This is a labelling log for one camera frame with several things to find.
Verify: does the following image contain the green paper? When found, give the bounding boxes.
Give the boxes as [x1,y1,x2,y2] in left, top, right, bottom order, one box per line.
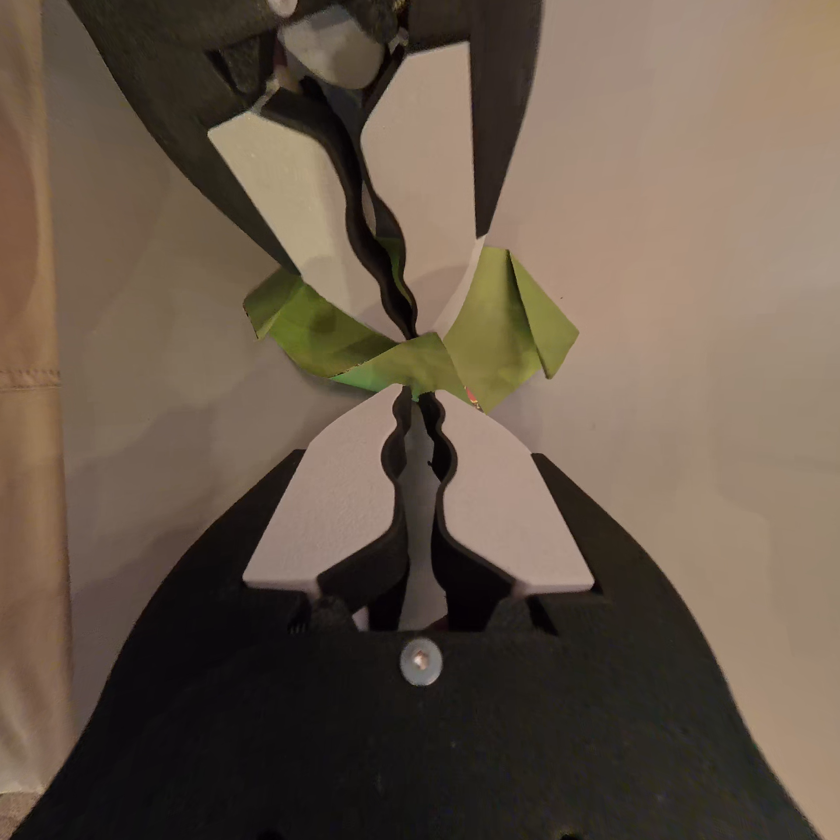
[243,238,580,415]

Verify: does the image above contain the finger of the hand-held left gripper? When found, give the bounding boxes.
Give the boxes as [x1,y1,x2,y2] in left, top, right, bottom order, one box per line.
[360,41,487,337]
[208,97,419,343]

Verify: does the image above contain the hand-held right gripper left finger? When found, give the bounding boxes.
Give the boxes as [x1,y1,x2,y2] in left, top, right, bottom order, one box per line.
[243,384,413,632]

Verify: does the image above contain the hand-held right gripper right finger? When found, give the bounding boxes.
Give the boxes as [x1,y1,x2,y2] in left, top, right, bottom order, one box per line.
[420,390,597,632]

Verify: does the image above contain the beige cloth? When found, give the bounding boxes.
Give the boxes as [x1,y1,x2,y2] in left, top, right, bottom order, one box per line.
[0,0,74,791]

